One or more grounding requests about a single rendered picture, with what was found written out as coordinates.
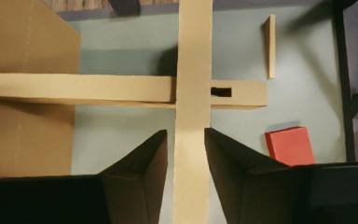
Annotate small grey block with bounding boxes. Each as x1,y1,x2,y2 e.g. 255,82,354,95
108,0,141,16

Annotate red wedge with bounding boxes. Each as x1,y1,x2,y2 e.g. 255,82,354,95
265,126,316,166

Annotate tan wooden rail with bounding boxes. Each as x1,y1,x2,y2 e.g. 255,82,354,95
0,74,268,110

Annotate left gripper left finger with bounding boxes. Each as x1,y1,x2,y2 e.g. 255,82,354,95
0,130,168,224

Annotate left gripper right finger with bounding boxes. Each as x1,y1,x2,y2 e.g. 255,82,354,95
204,127,358,224

